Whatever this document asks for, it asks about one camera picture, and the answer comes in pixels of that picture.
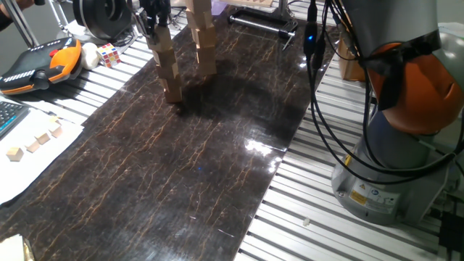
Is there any black cable with plug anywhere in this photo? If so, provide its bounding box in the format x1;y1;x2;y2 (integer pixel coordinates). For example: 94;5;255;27
303;0;464;186

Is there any colourful Rubik's cube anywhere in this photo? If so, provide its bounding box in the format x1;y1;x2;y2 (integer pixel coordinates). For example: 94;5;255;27
96;42;123;69

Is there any white rounded object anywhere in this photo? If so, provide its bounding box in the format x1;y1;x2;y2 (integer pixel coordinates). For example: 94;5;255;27
80;42;101;71

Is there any aluminium frame post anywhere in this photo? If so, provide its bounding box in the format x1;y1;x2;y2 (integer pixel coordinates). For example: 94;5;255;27
277;0;293;21
2;0;38;48

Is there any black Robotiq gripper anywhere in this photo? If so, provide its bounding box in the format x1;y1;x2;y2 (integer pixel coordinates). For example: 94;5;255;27
135;0;172;38

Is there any white paper sheet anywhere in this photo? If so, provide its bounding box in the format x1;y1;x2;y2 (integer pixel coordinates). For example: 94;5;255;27
0;94;86;206

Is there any cardboard box with wooden pieces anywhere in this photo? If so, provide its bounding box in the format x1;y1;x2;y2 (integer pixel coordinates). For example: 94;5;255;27
338;38;366;83

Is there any operator hand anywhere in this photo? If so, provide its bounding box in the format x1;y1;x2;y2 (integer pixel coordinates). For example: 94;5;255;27
0;0;36;18

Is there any purple plastic object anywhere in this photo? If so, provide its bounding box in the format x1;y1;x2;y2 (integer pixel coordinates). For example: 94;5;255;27
211;0;228;16

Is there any white gold foil box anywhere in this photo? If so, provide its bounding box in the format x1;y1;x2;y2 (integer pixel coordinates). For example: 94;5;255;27
0;233;36;261

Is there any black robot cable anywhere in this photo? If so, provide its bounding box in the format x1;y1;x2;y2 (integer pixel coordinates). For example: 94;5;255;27
362;72;385;171

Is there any black filament spool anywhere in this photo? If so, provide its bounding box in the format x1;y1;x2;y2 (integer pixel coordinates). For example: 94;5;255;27
72;0;133;41

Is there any black sleeved forearm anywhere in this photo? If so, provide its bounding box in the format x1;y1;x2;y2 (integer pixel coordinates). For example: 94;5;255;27
0;12;15;33

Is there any black computer keyboard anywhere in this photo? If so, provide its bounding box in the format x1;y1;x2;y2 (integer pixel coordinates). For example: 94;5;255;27
0;100;30;141

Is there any dark marble pattern mat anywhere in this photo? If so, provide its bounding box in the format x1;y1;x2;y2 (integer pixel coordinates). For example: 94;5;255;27
0;5;335;261

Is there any black orange teach pendant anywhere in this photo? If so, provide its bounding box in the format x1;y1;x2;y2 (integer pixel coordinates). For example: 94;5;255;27
0;36;83;96

